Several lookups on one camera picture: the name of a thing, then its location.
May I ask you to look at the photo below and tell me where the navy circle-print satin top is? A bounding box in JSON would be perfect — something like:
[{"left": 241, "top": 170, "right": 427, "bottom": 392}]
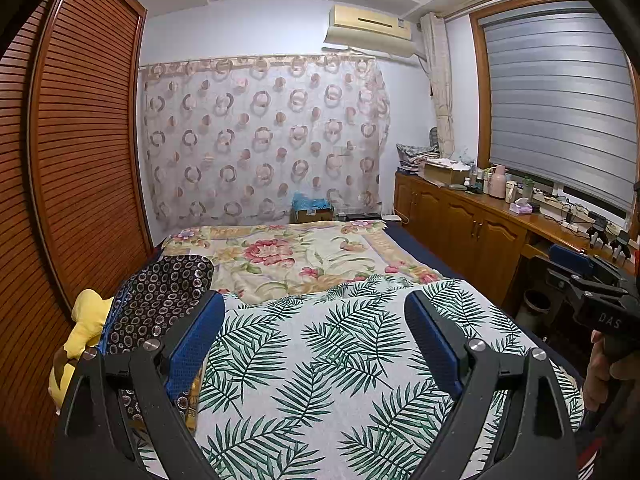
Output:
[{"left": 97, "top": 254, "right": 216, "bottom": 426}]

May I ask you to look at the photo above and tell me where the open cardboard box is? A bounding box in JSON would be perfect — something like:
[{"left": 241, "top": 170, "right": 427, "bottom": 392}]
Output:
[{"left": 424, "top": 160, "right": 472, "bottom": 186}]

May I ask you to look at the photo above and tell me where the grey window blind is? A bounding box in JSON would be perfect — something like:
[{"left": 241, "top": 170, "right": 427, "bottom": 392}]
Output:
[{"left": 482, "top": 7, "right": 638, "bottom": 216}]

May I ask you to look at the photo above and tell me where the wooden side cabinet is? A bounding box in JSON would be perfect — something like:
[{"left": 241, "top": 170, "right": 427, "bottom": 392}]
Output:
[{"left": 392, "top": 170, "right": 640, "bottom": 306}]

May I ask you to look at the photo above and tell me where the sheer circle-print curtain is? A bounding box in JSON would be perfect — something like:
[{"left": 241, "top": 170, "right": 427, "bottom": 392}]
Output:
[{"left": 137, "top": 52, "right": 392, "bottom": 226}]

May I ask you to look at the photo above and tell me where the leaf-print bed sheet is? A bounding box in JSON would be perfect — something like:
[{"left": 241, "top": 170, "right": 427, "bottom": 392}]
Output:
[{"left": 137, "top": 275, "right": 586, "bottom": 480}]

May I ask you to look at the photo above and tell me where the yellow plush toy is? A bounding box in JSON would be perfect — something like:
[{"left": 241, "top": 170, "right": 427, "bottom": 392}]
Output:
[{"left": 47, "top": 289, "right": 115, "bottom": 401}]

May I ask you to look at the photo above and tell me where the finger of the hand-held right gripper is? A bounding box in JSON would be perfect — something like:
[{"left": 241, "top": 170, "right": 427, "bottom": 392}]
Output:
[
  {"left": 545, "top": 267, "right": 596, "bottom": 303},
  {"left": 548, "top": 244, "right": 608, "bottom": 277}
]

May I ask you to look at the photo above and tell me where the navy bed mattress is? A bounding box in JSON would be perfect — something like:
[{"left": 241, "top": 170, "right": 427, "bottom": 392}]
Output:
[{"left": 384, "top": 222, "right": 468, "bottom": 281}]

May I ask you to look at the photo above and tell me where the dark trash bin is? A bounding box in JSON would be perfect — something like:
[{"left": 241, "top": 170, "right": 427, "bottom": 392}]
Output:
[{"left": 522, "top": 287, "right": 552, "bottom": 326}]

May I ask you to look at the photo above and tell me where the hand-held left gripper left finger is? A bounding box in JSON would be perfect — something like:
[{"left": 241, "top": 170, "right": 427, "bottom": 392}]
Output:
[{"left": 52, "top": 290, "right": 226, "bottom": 480}]

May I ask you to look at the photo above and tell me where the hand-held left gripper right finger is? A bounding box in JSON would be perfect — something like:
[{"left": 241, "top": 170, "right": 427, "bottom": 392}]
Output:
[{"left": 404, "top": 289, "right": 576, "bottom": 480}]

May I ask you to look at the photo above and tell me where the folded cloth stack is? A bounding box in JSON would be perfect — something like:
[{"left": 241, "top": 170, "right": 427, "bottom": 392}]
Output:
[{"left": 396, "top": 142, "right": 441, "bottom": 171}]

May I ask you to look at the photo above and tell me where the floral blanket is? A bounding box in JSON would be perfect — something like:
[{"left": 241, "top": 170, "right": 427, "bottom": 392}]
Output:
[{"left": 161, "top": 220, "right": 443, "bottom": 306}]

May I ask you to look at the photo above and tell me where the small black device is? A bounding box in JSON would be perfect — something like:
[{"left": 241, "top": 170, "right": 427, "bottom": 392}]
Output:
[
  {"left": 611, "top": 230, "right": 633, "bottom": 261},
  {"left": 587, "top": 214, "right": 610, "bottom": 248}
]

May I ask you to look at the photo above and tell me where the wooden window frame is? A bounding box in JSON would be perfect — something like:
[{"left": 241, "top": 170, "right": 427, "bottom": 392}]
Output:
[{"left": 469, "top": 0, "right": 640, "bottom": 241}]

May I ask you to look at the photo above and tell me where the beige wall air conditioner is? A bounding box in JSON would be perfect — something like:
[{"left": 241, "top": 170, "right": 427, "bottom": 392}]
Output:
[{"left": 324, "top": 4, "right": 423, "bottom": 61}]

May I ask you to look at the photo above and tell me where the beige window curtain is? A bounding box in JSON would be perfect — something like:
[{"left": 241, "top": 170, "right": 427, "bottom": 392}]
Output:
[{"left": 420, "top": 11, "right": 455, "bottom": 158}]

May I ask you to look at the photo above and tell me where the person's right hand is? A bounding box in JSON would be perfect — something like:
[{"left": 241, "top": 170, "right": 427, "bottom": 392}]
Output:
[{"left": 582, "top": 330, "right": 640, "bottom": 413}]

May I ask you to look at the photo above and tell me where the wooden louvered wardrobe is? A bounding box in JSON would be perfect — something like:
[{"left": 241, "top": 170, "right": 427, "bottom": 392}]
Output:
[{"left": 0, "top": 0, "right": 153, "bottom": 461}]

